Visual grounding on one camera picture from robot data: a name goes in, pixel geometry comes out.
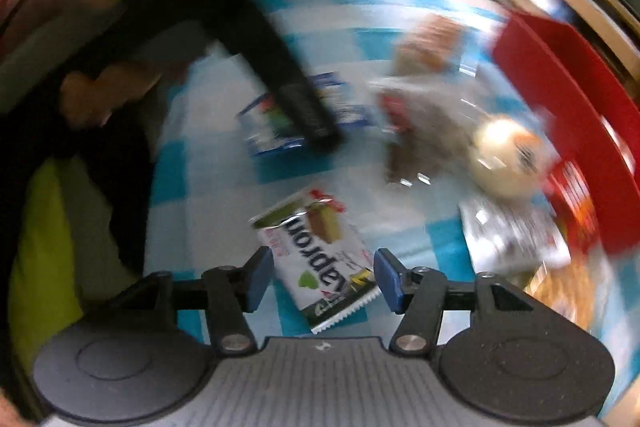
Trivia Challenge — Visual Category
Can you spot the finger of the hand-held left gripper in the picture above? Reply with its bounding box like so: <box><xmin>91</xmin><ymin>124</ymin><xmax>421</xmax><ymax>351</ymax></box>
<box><xmin>220</xmin><ymin>0</ymin><xmax>346</xmax><ymax>154</ymax></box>

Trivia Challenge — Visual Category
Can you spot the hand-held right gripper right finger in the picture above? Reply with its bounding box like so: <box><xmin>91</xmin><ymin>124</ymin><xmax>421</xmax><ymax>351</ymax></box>
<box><xmin>374</xmin><ymin>248</ymin><xmax>536</xmax><ymax>355</ymax></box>

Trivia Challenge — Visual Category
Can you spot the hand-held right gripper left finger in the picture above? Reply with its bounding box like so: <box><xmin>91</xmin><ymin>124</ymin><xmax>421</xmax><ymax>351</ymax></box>
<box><xmin>107</xmin><ymin>247</ymin><xmax>275</xmax><ymax>354</ymax></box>

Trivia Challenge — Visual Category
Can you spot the blue snack packet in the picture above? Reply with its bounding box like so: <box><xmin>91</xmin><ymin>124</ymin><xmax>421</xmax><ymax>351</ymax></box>
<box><xmin>237</xmin><ymin>72</ymin><xmax>373</xmax><ymax>158</ymax></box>

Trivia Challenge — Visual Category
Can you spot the green white wafer packet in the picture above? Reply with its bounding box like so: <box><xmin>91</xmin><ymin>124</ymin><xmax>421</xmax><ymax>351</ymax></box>
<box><xmin>250</xmin><ymin>187</ymin><xmax>381</xmax><ymax>335</ymax></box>

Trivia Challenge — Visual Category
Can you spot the brown cake packet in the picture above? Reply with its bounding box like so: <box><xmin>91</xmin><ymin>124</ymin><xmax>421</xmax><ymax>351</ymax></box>
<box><xmin>392</xmin><ymin>14</ymin><xmax>468</xmax><ymax>80</ymax></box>

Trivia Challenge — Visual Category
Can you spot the red box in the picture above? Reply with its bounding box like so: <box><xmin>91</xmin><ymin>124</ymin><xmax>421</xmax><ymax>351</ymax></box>
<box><xmin>490</xmin><ymin>12</ymin><xmax>640</xmax><ymax>258</ymax></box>

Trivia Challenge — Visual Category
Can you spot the person's left forearm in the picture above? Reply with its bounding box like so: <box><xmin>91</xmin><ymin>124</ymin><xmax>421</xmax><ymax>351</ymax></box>
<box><xmin>0</xmin><ymin>0</ymin><xmax>131</xmax><ymax>112</ymax></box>

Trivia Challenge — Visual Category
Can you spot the person's left hand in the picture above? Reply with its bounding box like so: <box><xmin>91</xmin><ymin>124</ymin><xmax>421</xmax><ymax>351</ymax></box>
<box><xmin>60</xmin><ymin>64</ymin><xmax>166</xmax><ymax>130</ymax></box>

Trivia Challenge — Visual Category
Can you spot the blue white checked tablecloth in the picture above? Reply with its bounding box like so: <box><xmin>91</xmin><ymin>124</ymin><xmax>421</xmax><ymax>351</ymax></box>
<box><xmin>142</xmin><ymin>0</ymin><xmax>626</xmax><ymax>408</ymax></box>

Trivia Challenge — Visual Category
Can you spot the dark brown clear packet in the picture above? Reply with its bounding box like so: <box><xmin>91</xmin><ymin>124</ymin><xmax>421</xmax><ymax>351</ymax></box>
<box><xmin>372</xmin><ymin>77</ymin><xmax>481</xmax><ymax>188</ymax></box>

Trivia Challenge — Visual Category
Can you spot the white grey snack packet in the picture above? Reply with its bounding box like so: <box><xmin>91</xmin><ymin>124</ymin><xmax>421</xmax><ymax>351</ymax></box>
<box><xmin>457</xmin><ymin>197</ymin><xmax>571</xmax><ymax>278</ymax></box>

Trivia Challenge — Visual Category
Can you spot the round white bun packet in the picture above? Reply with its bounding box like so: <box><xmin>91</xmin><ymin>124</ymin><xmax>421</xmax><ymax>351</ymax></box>
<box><xmin>470</xmin><ymin>117</ymin><xmax>551</xmax><ymax>200</ymax></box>

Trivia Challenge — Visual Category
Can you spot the peanut brittle packet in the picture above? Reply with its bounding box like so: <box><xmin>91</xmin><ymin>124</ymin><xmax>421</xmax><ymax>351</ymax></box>
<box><xmin>522</xmin><ymin>257</ymin><xmax>596</xmax><ymax>333</ymax></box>

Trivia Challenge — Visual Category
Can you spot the red snack packet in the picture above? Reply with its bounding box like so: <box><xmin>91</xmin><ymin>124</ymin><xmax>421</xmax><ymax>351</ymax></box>
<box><xmin>542</xmin><ymin>157</ymin><xmax>601</xmax><ymax>253</ymax></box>

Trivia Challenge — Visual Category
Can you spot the yellow-green cloth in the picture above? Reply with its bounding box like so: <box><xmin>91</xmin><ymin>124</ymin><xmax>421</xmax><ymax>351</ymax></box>
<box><xmin>10</xmin><ymin>157</ymin><xmax>146</xmax><ymax>358</ymax></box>

